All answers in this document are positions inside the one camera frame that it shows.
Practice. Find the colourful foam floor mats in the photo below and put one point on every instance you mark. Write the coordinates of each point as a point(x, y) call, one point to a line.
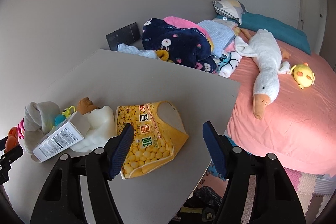
point(316, 193)

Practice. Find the pink fleece blanket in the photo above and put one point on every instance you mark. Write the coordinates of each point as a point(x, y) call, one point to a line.
point(184, 23)

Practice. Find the door with black handle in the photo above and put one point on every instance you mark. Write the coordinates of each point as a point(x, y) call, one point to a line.
point(312, 21)

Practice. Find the pink bed sheet mattress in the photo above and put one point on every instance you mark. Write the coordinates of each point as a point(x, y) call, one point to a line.
point(299, 126)

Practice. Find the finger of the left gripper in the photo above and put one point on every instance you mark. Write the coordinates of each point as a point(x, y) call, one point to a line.
point(3, 143)
point(6, 160)

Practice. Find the light blue baby garment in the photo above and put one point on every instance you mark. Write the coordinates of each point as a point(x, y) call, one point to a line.
point(135, 51)

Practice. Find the navy rabbit print blanket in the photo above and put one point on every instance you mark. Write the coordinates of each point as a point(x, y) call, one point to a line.
point(185, 46)

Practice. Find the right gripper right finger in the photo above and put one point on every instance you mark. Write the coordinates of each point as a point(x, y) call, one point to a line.
point(218, 150)

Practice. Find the teal long pillow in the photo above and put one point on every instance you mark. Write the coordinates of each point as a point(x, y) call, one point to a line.
point(280, 30)

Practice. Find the teal yellow frog toy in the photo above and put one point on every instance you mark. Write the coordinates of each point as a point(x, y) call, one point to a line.
point(66, 113)

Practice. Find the white long cardboard box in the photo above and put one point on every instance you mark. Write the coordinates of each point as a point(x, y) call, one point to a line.
point(68, 133)

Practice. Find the white wavy foam sponge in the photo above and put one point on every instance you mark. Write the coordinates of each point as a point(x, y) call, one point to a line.
point(102, 128)

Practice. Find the yellow soybean print bag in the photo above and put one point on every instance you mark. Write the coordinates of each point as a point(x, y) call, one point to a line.
point(159, 134)

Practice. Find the light blue knit blanket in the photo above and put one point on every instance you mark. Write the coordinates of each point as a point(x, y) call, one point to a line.
point(220, 35)

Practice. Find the white cartoon print cloth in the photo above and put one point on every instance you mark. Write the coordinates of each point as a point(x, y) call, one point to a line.
point(227, 63)

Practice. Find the black trash bin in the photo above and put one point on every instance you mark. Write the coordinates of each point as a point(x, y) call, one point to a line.
point(202, 207)

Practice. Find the white towel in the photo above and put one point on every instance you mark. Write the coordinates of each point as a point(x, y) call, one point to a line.
point(38, 121)

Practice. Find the yellow chick plush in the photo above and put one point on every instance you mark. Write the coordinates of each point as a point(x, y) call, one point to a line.
point(302, 75)

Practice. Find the black wall switch panel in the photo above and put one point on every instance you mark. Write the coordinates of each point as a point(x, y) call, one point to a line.
point(127, 35)

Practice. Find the orange crab toy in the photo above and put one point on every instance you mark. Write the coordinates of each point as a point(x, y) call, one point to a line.
point(12, 139)

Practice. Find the patchwork checkered pillow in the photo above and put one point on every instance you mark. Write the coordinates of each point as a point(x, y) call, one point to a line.
point(230, 9)

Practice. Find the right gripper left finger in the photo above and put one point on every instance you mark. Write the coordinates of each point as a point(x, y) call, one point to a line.
point(60, 199)

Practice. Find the small brown bear toy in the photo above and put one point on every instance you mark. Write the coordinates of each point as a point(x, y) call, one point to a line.
point(85, 106)

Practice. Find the white goose plush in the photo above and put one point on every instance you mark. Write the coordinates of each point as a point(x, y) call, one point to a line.
point(271, 62)

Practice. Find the pink dinosaur toy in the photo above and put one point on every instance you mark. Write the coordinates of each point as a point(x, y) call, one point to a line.
point(21, 129)

